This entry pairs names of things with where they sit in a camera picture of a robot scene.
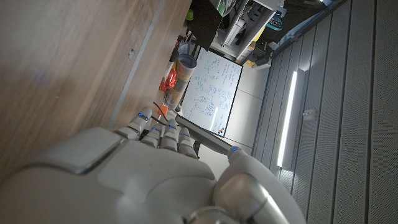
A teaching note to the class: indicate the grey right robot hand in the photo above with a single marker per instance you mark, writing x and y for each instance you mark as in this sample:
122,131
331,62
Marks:
124,183

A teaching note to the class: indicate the red plastic bag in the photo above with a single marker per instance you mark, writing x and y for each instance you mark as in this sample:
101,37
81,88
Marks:
168,81

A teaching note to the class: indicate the small orange box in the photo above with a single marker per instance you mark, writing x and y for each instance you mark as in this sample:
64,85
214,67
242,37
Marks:
163,110

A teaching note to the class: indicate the patterned cardboard tube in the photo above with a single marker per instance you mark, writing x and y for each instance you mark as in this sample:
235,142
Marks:
182,81

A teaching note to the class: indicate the whiteboard with blue writing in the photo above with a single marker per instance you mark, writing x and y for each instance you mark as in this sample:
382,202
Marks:
213,90

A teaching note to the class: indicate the grey blue cup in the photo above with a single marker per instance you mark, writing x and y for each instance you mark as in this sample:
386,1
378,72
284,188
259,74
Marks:
184,48

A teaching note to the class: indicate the white strip light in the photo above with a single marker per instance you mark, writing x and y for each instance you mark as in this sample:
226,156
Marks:
287,121

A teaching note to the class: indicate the dark switched-off monitor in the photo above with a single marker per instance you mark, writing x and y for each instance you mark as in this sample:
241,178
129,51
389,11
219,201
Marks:
205,23

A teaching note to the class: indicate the green cup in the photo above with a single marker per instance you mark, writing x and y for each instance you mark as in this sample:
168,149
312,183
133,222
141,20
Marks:
189,15

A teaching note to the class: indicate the black boxy device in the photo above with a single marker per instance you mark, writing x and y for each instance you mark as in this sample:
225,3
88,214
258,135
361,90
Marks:
263,55

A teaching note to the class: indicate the white shelf unit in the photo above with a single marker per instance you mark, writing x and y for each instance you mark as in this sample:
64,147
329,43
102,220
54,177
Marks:
245,28

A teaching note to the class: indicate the small white sensor box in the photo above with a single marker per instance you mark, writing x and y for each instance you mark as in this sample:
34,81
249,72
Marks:
309,115

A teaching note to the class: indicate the teal patterned shoe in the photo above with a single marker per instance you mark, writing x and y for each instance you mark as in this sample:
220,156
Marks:
275,22

